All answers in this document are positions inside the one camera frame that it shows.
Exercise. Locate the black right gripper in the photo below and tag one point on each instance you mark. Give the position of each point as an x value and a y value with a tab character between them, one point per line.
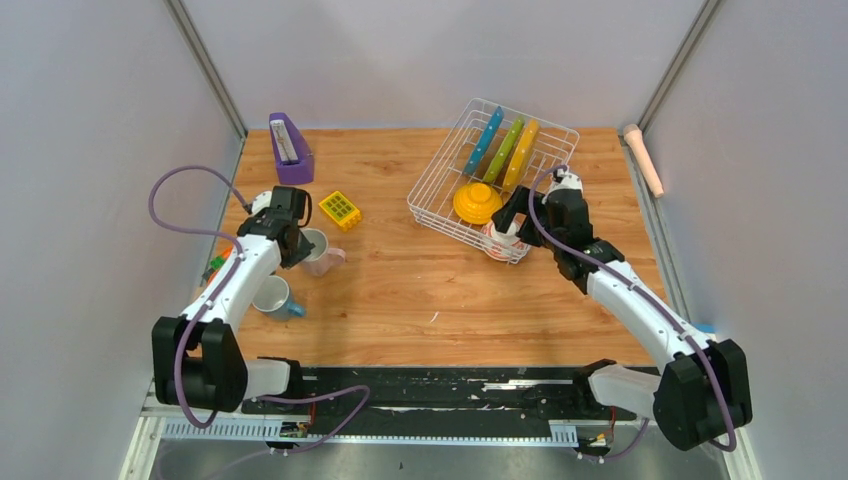
519	202

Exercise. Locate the yellow ribbed bowl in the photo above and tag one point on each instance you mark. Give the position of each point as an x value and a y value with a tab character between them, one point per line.
476	203

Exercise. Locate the green dotted plate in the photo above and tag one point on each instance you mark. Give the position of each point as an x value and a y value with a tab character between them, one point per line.
504	149

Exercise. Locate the white wire dish rack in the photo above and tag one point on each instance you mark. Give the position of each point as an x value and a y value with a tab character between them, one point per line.
430	200

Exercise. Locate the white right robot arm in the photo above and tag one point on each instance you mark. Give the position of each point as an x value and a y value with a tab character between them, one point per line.
700	392

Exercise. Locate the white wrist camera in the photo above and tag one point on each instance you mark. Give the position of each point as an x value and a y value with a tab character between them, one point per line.
261	201
563	179

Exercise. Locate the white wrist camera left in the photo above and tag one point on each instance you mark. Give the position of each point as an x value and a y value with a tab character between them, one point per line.
261	201

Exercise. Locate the pink cylinder handle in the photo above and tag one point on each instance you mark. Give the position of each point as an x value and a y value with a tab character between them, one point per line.
634	138

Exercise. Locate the green toy piece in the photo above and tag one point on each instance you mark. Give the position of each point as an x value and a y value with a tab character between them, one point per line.
216	263

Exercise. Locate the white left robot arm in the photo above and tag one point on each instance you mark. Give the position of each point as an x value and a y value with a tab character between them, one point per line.
197	360

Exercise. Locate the yellow dotted plate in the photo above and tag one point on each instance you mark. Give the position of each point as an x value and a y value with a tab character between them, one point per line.
521	154

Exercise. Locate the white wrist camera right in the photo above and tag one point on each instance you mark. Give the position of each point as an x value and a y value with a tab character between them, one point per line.
563	179

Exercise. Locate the blue dotted plate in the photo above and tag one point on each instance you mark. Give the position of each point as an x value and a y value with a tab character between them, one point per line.
485	139

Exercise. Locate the pink mug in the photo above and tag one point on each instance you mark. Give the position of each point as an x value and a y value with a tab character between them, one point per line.
322	257

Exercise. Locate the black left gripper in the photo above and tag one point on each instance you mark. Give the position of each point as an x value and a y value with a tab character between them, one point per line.
302	250

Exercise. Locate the yellow green toy block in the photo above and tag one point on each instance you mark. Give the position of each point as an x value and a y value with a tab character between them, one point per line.
341	211

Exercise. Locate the purple metronome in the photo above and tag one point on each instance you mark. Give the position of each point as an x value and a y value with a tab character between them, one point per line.
293	158

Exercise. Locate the white orange patterned bowl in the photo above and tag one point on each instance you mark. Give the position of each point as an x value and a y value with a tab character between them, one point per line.
504	247

